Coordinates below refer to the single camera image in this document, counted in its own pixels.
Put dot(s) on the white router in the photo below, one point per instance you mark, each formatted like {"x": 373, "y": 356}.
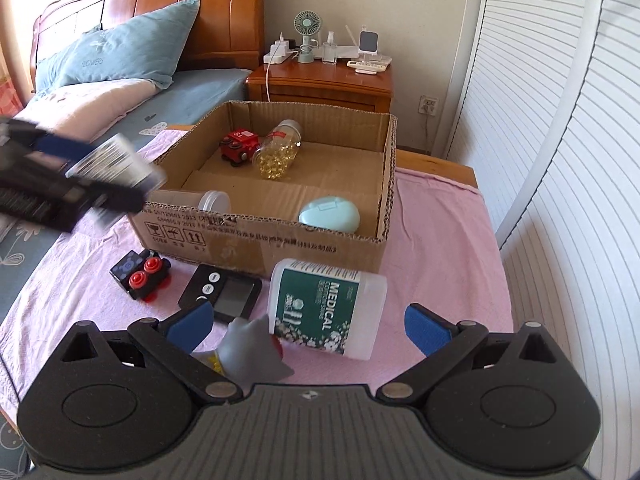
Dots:
{"x": 345, "y": 51}

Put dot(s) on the capsule bottle with silver cap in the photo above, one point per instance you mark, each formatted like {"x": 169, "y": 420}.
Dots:
{"x": 275, "y": 157}

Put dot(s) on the clear spray bottle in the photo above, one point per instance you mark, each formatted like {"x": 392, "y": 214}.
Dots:
{"x": 329, "y": 50}

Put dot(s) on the blue pillow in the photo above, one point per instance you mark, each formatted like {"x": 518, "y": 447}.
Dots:
{"x": 125, "y": 45}

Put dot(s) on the pink blanket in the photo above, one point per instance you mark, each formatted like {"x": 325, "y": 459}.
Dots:
{"x": 440, "y": 260}

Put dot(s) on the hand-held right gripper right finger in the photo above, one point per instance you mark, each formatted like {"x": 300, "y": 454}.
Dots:
{"x": 425, "y": 330}

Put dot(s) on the pink floral pillow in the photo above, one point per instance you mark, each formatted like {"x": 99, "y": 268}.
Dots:
{"x": 85, "y": 105}

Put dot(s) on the white louvered closet door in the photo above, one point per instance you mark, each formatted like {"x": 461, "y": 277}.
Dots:
{"x": 590, "y": 260}
{"x": 525, "y": 85}

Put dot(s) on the wall outlet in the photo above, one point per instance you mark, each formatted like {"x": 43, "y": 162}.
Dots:
{"x": 429, "y": 105}

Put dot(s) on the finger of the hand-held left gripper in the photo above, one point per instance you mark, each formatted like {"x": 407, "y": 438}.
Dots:
{"x": 60, "y": 147}
{"x": 115, "y": 200}

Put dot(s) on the cardboard box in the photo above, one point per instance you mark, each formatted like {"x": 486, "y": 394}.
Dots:
{"x": 250, "y": 250}

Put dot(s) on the black digital timer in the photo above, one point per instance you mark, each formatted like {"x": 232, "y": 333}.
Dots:
{"x": 235, "y": 295}

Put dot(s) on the white power strip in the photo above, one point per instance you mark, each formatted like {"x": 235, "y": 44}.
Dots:
{"x": 280, "y": 55}

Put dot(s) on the red toy train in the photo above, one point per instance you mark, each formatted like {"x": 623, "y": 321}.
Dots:
{"x": 237, "y": 145}

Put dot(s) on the black toy car red wheels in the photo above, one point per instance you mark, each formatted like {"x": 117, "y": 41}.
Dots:
{"x": 132, "y": 270}

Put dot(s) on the clear plastic jar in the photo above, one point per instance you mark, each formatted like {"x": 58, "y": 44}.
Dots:
{"x": 215, "y": 201}

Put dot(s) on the teal egg-shaped case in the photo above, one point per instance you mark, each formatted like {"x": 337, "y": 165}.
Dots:
{"x": 327, "y": 215}

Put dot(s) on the wooden headboard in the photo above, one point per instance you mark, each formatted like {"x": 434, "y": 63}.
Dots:
{"x": 220, "y": 10}

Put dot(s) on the blue floral bed sheet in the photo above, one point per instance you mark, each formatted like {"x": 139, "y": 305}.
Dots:
{"x": 210, "y": 85}

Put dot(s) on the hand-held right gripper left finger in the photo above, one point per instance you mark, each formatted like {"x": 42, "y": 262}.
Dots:
{"x": 192, "y": 325}

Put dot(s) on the small green desk fan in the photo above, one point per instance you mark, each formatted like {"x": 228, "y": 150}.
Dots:
{"x": 306, "y": 22}

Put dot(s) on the small white screen device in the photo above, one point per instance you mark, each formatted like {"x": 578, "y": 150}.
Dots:
{"x": 369, "y": 40}

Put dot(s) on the white remote control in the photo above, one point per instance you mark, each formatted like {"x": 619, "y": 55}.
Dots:
{"x": 372, "y": 65}

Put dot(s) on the small white labelled box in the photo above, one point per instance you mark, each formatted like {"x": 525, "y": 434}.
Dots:
{"x": 115, "y": 160}

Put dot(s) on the grey toy figure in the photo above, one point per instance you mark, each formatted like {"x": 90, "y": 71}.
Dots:
{"x": 250, "y": 350}

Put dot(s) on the wooden nightstand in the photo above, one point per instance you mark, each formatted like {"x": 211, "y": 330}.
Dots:
{"x": 325, "y": 85}

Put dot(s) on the green label cotton swab container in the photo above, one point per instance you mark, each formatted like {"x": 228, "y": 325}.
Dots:
{"x": 325, "y": 310}

